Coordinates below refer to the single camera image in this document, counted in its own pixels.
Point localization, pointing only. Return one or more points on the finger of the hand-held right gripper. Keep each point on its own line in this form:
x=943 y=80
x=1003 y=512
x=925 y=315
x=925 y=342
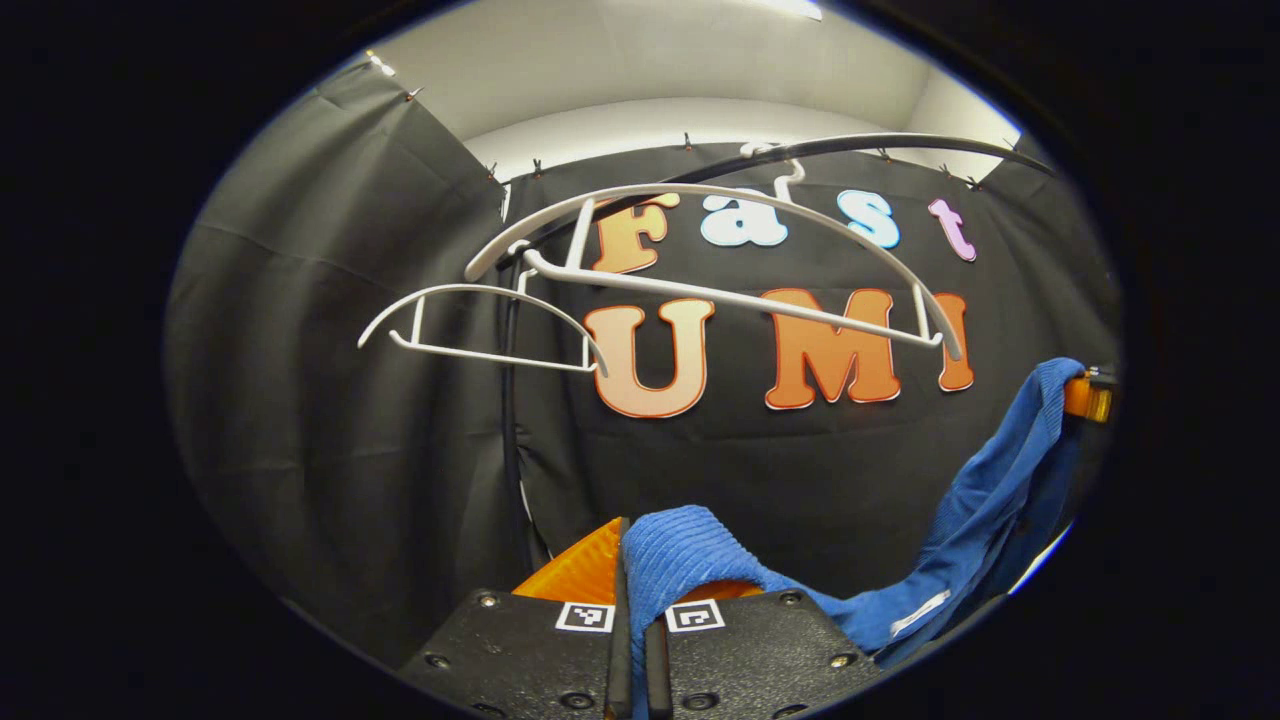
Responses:
x=1088 y=398

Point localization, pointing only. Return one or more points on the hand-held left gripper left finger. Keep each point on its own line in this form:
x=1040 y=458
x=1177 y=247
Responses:
x=620 y=660

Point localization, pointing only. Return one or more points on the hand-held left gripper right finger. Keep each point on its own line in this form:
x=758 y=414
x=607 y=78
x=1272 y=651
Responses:
x=658 y=680

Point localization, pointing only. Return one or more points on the black clothes rack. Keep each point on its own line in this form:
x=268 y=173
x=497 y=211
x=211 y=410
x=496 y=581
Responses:
x=512 y=420

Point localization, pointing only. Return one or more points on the white plastic clothes hanger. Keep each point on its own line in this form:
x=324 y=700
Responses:
x=720 y=295
x=470 y=289

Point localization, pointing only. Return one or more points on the black backdrop cloth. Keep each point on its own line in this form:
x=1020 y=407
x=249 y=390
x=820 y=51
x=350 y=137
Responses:
x=330 y=400

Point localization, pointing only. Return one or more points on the row of small backdrop clips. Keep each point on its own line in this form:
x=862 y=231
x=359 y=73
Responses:
x=688 y=140

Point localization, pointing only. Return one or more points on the large ceiling light panel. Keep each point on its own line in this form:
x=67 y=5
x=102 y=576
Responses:
x=790 y=8

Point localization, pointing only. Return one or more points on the small ceiling light panel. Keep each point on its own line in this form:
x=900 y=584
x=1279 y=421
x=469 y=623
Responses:
x=380 y=63

